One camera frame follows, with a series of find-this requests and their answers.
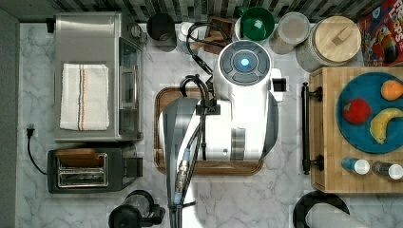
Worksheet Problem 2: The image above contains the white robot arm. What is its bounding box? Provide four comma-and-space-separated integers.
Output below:
158, 40, 280, 228

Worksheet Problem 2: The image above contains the wooden serving tray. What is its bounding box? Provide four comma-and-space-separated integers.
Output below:
154, 86, 263, 176

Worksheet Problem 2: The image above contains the wooden block holder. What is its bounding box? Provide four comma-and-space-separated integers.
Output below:
190, 16, 235, 54

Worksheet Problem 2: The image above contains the white cup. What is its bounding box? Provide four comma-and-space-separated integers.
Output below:
177, 22, 194, 54

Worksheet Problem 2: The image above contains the black mug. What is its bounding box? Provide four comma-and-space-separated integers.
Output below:
146, 13, 177, 52

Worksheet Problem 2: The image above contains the green bowl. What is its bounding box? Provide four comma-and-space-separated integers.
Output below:
237, 7, 275, 42

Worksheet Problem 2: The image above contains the white striped dish towel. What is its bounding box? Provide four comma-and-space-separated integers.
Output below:
59, 64, 109, 131

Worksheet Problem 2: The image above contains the stainless toaster oven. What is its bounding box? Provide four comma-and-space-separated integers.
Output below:
54, 11, 146, 142

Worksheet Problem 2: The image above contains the clear lidded jar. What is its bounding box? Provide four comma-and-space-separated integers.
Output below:
269, 12, 310, 54

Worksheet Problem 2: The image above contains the black two-slot toaster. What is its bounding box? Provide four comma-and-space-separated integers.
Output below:
48, 145, 143, 194

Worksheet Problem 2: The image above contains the black round object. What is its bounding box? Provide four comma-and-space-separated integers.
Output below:
293, 190, 350, 228

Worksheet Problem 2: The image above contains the grey canister with wooden lid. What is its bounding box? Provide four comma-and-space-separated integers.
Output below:
296, 16, 361, 72

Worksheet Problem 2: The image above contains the red apple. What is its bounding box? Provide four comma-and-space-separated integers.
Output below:
342, 98, 372, 124

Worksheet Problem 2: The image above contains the blue shaker bottle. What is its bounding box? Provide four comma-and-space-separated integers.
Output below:
341, 157, 370, 175

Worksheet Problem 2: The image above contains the blue plate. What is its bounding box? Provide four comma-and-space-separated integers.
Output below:
336, 72, 403, 154

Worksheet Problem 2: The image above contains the yellow banana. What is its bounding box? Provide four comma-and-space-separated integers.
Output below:
370, 108, 403, 144

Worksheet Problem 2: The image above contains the orange fruit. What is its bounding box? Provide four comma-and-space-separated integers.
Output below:
381, 80, 403, 101

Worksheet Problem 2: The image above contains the red cereal box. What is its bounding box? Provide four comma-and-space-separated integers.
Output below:
357, 0, 403, 67

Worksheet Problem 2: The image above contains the dark shaker bottle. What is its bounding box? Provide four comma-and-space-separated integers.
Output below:
372, 161, 403, 181

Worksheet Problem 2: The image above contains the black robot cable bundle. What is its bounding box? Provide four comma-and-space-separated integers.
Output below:
167, 21, 234, 228

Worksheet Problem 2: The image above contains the black power cord with plug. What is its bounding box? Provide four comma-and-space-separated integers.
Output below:
26, 123, 48, 176

